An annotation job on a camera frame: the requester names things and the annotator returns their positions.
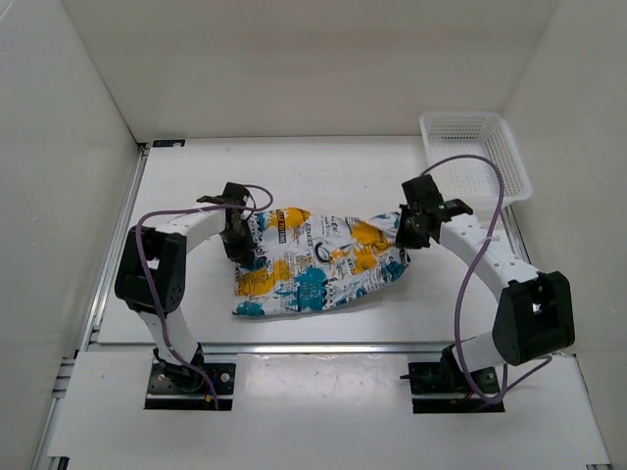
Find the black corner label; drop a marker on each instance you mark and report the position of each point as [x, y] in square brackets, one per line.
[169, 143]

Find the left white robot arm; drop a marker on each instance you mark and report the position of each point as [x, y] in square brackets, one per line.
[151, 277]

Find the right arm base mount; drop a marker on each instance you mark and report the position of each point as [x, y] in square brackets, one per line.
[441, 388]

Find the white plastic basket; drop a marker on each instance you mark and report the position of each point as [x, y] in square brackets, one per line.
[486, 158]

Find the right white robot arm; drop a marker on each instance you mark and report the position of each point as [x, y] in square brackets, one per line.
[534, 314]

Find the patterned white shorts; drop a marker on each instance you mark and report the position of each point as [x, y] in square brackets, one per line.
[309, 263]

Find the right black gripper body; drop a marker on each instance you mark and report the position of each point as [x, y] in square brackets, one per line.
[408, 234]

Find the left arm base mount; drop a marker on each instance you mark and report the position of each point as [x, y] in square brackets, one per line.
[168, 390]

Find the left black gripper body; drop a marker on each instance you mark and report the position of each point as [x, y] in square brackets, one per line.
[238, 242]

